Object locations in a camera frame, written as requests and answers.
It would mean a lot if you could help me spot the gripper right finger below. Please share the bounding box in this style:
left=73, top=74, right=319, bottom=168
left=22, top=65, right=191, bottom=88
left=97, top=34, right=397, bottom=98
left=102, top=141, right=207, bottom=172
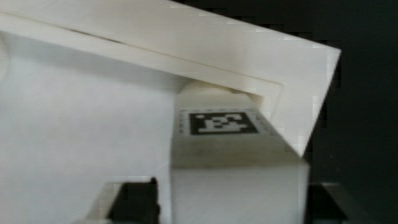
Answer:
left=304, top=183, right=352, bottom=224

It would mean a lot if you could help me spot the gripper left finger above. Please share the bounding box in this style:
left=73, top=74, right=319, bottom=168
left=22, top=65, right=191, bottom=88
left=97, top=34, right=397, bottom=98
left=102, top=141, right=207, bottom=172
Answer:
left=107, top=178, right=161, bottom=224

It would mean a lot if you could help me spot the white table leg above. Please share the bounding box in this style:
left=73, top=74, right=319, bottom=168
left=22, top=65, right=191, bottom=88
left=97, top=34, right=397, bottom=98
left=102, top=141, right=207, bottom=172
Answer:
left=168, top=92, right=312, bottom=224

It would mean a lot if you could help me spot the white square table top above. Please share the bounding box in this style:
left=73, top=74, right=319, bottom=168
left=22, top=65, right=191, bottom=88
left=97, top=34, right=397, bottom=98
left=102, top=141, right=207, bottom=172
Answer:
left=0, top=13, right=283, bottom=224

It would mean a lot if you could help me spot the white U-shaped obstacle fence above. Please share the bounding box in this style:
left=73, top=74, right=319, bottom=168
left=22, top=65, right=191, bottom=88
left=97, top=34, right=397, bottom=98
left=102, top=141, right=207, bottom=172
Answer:
left=0, top=0, right=342, bottom=152

